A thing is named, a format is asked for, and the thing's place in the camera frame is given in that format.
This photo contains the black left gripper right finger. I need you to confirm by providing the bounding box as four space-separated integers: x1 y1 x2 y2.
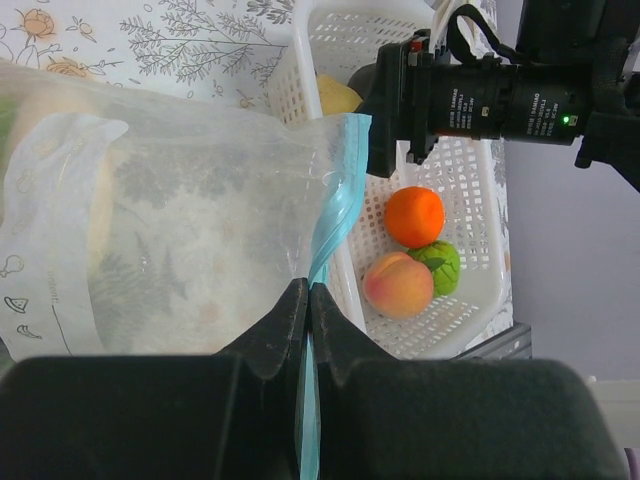
309 284 627 479

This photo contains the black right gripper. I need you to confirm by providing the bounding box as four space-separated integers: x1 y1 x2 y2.
350 1 639 185

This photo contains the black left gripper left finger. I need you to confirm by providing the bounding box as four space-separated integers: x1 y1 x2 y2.
1 278 308 479

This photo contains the clear zip top bag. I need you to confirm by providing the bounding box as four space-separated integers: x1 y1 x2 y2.
1 62 371 479

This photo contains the yellow pear toy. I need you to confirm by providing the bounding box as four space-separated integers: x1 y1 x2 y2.
316 74 362 115

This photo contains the white radish toy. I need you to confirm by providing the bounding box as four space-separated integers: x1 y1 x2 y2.
66 91 121 278

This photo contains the peach toy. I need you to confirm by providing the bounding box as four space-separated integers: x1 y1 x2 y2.
362 252 434 321

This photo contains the green fruit toy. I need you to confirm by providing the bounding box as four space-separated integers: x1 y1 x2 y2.
407 240 461 298

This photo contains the orange fruit toy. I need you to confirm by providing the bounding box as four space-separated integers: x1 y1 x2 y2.
384 186 445 248

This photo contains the white plastic basket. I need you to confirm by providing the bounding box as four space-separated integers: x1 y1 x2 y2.
269 1 510 359

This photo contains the floral table mat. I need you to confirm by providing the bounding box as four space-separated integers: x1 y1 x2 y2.
0 0 511 346

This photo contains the aluminium frame rail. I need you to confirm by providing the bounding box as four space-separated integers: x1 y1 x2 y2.
456 322 532 360

